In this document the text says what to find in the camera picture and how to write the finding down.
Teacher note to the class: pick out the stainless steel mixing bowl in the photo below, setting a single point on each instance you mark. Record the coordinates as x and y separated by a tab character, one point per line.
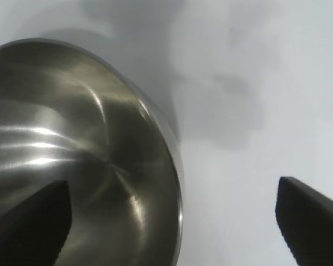
86	124

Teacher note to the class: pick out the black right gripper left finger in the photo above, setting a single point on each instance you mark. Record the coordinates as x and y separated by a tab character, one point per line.
25	235

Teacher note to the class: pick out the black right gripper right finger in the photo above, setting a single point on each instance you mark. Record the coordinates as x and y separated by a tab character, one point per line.
313	230

